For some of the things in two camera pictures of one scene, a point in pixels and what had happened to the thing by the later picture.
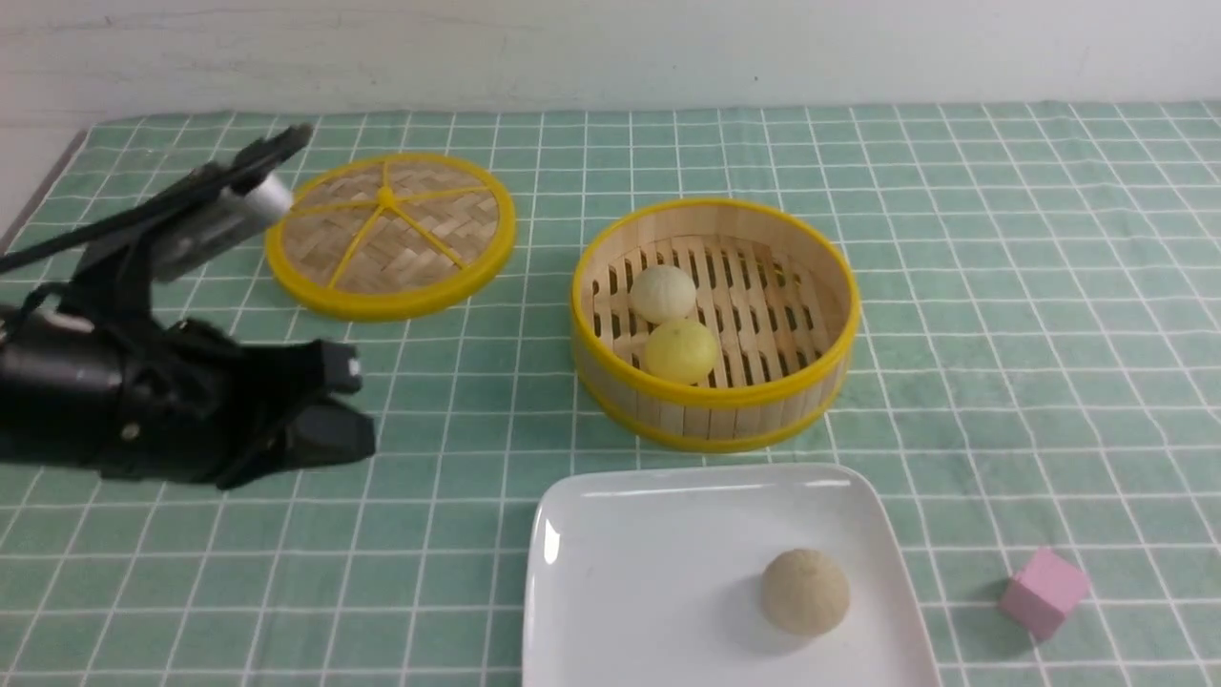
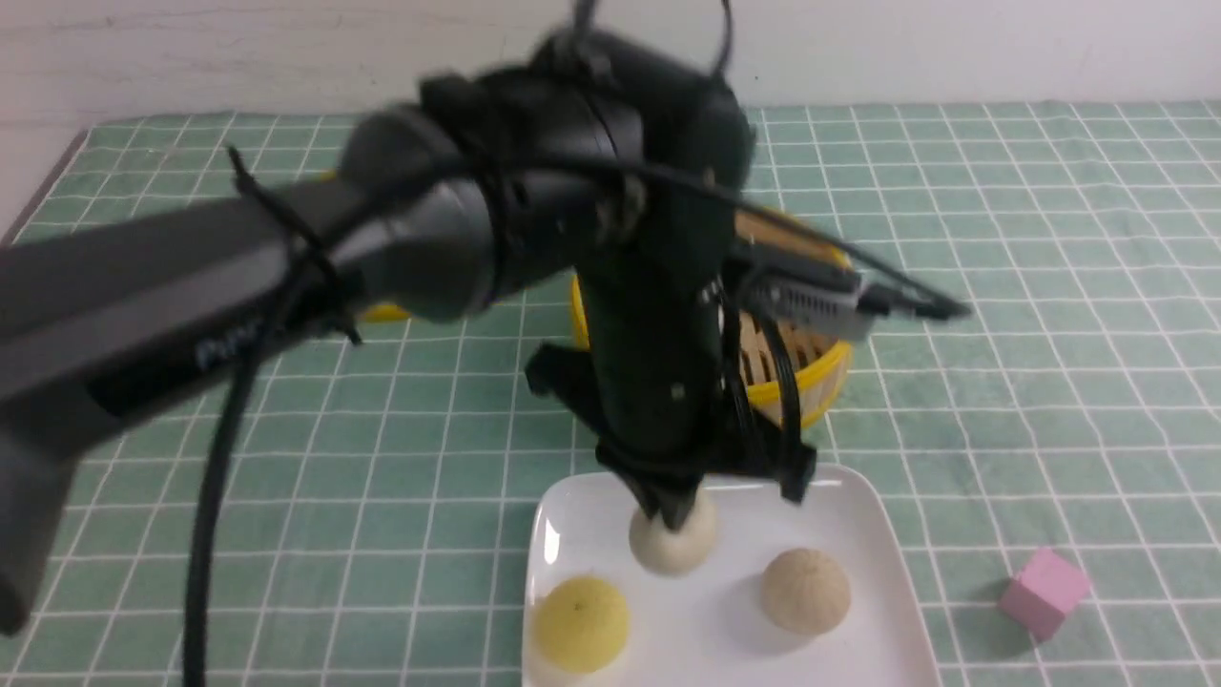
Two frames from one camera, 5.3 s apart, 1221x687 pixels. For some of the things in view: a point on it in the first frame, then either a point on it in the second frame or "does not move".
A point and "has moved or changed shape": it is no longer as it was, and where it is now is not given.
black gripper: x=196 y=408 to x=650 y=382
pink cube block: x=1044 y=593 does not move
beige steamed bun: x=804 y=593 does not move
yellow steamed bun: x=682 y=350 has moved or changed shape
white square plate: x=652 y=576 does not move
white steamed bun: x=662 y=293 has moved or changed shape
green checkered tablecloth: x=1036 y=373 does not move
